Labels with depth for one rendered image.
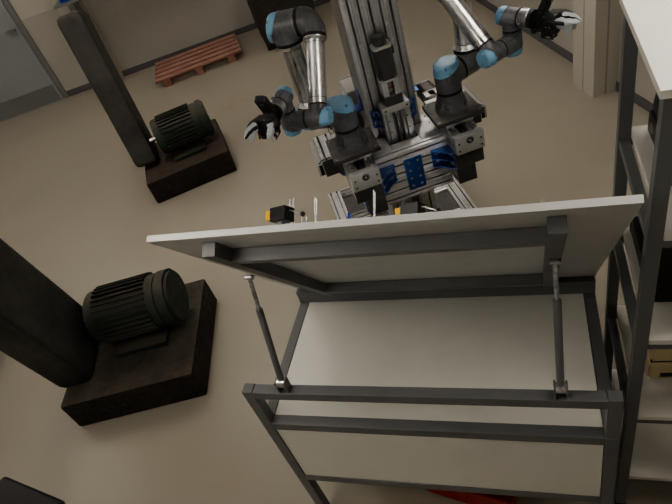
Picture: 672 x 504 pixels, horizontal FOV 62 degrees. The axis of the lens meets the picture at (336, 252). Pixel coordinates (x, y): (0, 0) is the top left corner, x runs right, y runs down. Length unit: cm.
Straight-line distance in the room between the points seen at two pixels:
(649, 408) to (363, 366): 97
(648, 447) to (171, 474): 225
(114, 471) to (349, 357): 173
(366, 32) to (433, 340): 136
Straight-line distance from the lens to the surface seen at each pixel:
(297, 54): 247
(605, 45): 486
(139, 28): 870
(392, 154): 267
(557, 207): 125
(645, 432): 261
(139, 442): 350
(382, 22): 265
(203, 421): 335
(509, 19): 245
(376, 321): 227
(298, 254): 149
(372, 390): 184
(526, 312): 221
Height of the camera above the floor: 248
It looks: 40 degrees down
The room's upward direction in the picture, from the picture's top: 20 degrees counter-clockwise
